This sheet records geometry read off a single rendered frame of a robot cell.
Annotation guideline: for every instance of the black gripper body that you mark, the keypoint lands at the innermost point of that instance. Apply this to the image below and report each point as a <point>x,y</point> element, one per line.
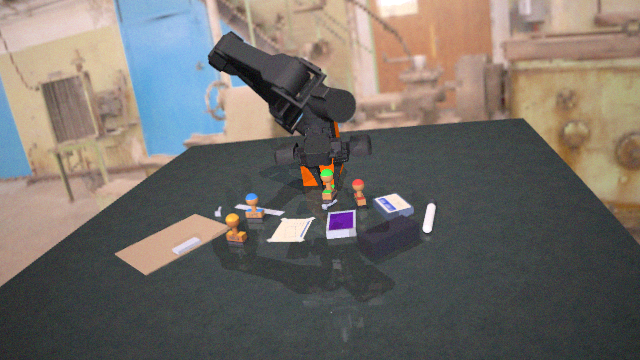
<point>359,145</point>

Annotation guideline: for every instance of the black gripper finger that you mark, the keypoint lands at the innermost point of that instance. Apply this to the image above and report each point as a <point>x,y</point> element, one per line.
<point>337,163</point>
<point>315,171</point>

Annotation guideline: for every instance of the red-handled rubber stamp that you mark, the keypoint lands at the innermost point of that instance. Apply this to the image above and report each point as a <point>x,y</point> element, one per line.
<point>358,185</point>

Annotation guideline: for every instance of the orange rubber stamp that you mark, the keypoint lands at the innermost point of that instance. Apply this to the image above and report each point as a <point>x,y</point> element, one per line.
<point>234,236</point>

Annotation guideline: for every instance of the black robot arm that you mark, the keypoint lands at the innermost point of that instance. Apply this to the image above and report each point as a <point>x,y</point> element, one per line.
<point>278,79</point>

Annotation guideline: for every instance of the cream inspection card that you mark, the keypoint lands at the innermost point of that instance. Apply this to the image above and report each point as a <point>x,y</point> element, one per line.
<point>291,230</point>

